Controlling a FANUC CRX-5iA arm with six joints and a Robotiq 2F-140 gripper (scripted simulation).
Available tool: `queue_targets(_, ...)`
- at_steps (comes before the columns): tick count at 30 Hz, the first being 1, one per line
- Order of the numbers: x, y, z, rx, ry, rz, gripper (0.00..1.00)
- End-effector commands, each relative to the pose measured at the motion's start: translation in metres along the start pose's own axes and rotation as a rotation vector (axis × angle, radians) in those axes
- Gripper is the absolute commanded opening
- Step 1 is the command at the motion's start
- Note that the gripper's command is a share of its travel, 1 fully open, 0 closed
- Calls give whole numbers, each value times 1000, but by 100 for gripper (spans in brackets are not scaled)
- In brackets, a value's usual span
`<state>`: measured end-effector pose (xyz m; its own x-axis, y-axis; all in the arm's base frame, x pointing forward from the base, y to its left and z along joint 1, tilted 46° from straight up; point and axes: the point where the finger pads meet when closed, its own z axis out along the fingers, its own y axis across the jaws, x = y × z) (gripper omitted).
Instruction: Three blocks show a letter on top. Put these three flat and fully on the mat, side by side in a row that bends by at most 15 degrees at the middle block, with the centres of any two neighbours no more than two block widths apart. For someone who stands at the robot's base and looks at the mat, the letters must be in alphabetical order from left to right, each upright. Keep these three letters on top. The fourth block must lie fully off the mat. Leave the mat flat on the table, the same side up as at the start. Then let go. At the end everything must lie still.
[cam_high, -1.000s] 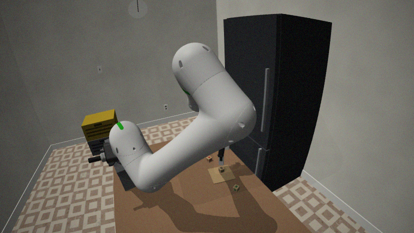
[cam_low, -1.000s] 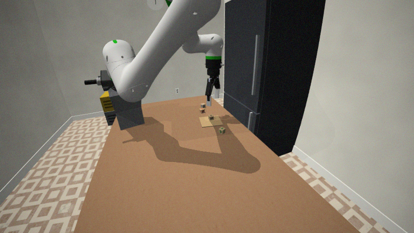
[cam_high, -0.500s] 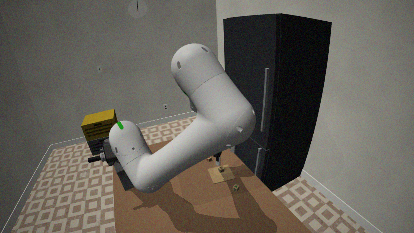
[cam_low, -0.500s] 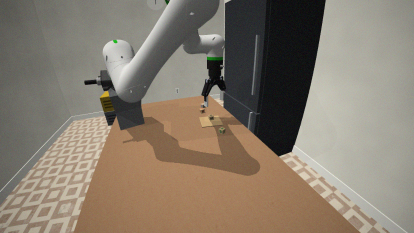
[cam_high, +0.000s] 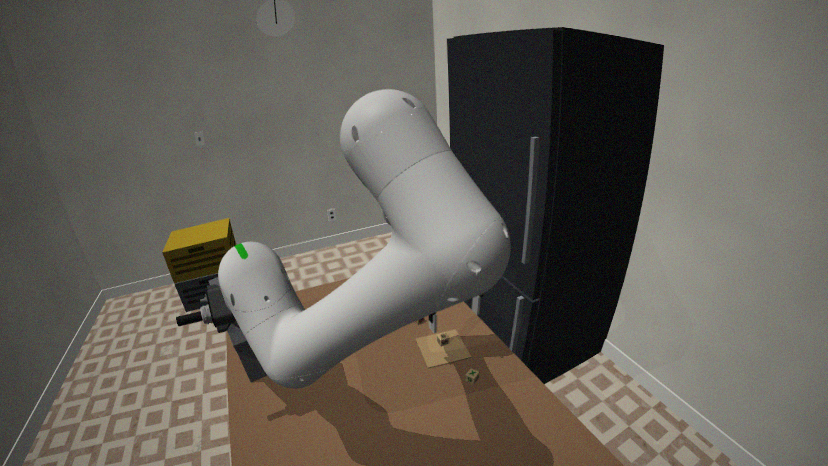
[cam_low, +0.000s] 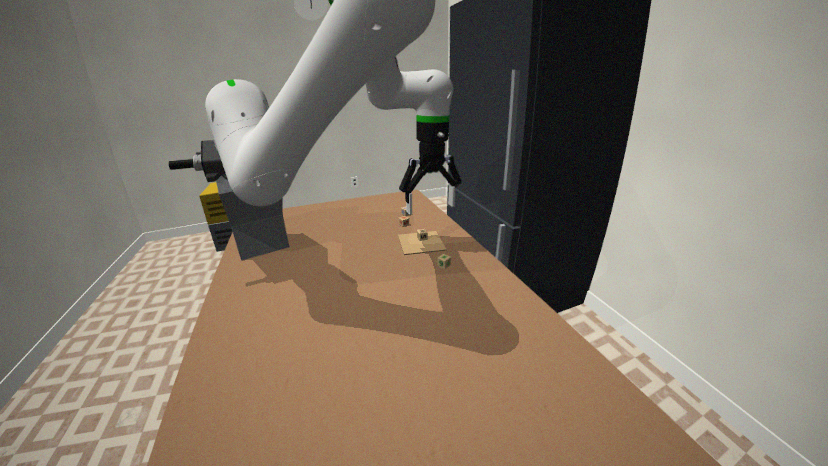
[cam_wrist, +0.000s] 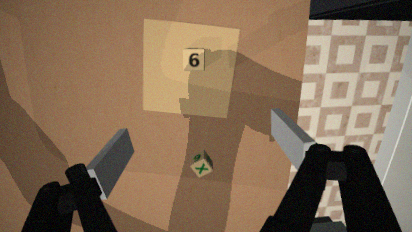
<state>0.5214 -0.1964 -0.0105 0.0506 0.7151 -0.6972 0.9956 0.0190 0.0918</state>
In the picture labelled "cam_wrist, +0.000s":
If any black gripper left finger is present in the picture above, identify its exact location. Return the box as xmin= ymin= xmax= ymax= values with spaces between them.
xmin=21 ymin=128 xmax=134 ymax=232

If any beige flat mat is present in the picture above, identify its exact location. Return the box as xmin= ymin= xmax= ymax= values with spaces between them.
xmin=143 ymin=19 xmax=240 ymax=118

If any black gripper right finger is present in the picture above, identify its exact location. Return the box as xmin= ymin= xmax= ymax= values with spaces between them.
xmin=259 ymin=108 xmax=402 ymax=232

